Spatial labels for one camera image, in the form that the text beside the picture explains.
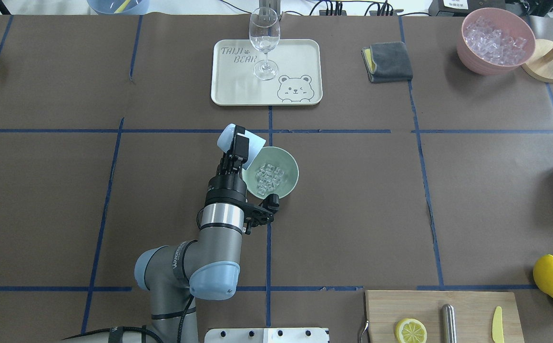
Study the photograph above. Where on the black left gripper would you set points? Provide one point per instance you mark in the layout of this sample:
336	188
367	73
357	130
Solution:
225	188

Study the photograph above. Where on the light blue cup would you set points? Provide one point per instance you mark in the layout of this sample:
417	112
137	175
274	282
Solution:
256	143

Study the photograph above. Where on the green bowl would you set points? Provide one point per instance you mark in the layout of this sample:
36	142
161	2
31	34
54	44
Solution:
275	156

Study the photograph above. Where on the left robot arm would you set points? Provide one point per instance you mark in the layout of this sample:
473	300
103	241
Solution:
207	268

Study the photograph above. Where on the ice cubes pile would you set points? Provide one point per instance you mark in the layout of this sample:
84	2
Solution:
268	178

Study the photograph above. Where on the blue bowl with fork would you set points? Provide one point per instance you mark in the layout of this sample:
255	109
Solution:
119	7

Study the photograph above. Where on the pink bowl with ice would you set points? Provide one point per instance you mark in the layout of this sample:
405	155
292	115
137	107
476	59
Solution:
494	41

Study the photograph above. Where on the cream bear tray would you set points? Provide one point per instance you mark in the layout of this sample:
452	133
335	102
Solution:
299	80

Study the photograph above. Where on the clear wine glass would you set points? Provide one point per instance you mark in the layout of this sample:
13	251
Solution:
264	35

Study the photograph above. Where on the grey yellow folded cloth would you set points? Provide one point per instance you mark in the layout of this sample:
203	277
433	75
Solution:
387	62

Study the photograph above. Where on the lemon half slice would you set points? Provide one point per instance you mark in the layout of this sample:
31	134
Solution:
410	330

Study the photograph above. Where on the wooden cutting board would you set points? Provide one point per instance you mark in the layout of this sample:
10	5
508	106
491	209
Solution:
473	314

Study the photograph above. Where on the yellow plastic knife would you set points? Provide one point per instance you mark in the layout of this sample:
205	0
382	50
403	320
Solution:
497	325

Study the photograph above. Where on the wooden round stand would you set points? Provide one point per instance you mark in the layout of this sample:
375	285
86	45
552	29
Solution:
540	64

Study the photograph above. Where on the yellow lemon upper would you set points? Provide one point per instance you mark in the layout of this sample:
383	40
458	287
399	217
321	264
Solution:
543	274

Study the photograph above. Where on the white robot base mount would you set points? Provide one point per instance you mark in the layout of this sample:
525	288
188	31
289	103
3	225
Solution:
268	335

